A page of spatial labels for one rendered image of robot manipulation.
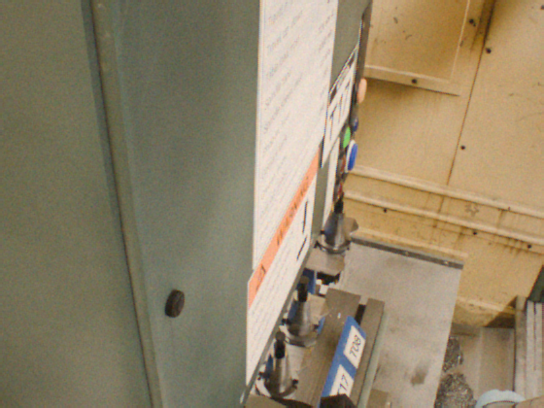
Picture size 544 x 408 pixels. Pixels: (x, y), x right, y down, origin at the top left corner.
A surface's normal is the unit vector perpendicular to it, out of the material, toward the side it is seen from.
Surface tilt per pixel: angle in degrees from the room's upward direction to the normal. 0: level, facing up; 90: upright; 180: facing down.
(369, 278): 24
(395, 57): 90
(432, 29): 90
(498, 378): 17
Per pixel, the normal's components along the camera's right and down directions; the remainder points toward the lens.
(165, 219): 0.94, 0.23
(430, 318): -0.09, -0.47
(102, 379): -0.32, 0.58
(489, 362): -0.24, -0.81
